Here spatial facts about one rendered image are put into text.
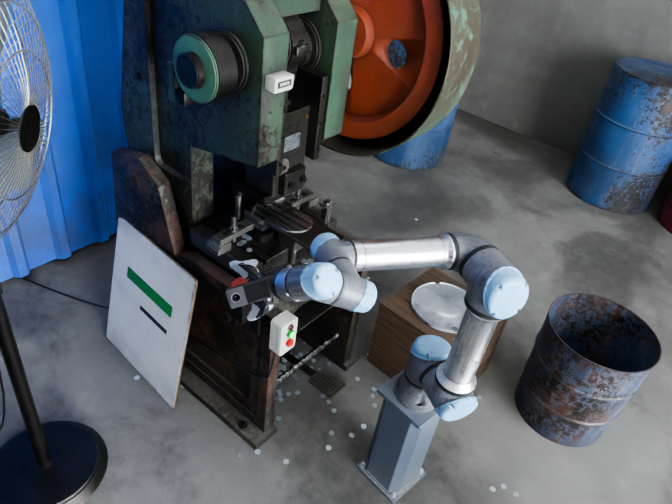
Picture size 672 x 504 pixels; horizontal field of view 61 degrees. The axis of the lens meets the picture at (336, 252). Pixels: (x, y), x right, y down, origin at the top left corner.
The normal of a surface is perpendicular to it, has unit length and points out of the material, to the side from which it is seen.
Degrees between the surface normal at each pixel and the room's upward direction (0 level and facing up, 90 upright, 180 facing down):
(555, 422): 92
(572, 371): 92
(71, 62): 90
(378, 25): 90
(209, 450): 0
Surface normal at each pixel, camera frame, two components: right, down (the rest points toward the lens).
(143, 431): 0.13, -0.79
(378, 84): -0.63, 0.40
